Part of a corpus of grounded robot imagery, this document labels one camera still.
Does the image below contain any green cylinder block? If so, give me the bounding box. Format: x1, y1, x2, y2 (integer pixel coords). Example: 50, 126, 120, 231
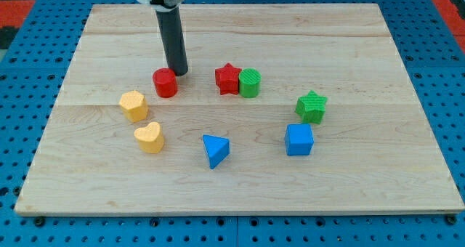
238, 68, 262, 98

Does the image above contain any green star block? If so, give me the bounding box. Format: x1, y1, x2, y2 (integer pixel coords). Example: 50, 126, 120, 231
295, 90, 328, 124

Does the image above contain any blue cube block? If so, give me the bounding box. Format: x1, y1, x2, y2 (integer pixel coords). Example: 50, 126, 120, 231
284, 123, 314, 156

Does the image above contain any red cylinder block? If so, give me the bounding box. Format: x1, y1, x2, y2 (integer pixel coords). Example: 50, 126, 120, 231
152, 68, 178, 98

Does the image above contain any blue triangle block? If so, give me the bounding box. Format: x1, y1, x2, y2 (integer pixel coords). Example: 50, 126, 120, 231
202, 134, 230, 169

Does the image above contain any yellow heart block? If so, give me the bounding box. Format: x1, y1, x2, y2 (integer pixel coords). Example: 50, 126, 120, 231
134, 122, 164, 154

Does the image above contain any red star block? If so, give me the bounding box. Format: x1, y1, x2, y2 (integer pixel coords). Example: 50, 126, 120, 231
215, 63, 242, 95

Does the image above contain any light wooden board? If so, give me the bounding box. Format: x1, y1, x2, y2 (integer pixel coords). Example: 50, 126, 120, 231
15, 4, 464, 216

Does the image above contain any yellow hexagon block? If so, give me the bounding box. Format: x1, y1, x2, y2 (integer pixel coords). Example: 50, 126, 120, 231
119, 90, 148, 123

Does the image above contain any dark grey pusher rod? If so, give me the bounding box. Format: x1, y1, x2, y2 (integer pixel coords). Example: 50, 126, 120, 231
155, 7, 188, 76

